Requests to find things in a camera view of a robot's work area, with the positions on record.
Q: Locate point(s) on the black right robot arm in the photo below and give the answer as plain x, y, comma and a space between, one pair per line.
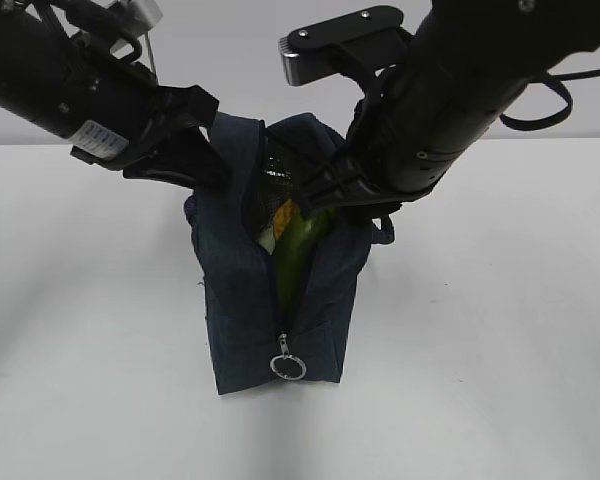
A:
498, 48

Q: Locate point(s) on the green lidded glass lunch box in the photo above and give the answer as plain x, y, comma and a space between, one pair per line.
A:
267, 240

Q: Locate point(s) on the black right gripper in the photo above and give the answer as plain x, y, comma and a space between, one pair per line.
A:
403, 139

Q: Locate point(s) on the yellow toy squash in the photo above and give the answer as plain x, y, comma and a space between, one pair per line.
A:
283, 217

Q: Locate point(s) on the dark blue fabric lunch bag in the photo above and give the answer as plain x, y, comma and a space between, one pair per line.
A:
251, 342

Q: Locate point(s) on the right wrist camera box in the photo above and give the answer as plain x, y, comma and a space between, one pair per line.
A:
356, 46

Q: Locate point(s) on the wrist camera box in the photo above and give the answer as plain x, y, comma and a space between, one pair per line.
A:
137, 17
356, 46

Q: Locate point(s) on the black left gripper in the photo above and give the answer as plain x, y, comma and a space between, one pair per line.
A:
150, 132

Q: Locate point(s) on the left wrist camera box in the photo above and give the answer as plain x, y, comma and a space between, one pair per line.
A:
137, 17

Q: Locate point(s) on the green cucumber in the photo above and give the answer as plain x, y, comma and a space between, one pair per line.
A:
292, 253

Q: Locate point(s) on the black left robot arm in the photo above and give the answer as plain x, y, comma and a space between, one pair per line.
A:
38, 40

